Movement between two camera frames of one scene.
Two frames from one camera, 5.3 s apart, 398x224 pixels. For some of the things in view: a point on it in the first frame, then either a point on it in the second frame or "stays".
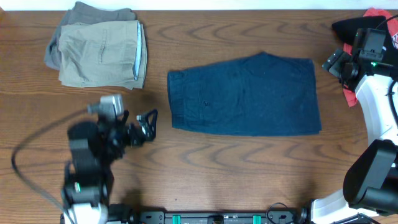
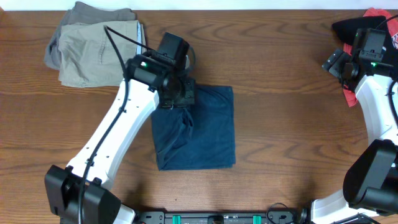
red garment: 351,98 stays
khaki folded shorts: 108,53 stays
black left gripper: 134,134 → 181,93
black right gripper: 333,62 stays
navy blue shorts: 261,94 → 200,135
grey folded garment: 83,13 stays
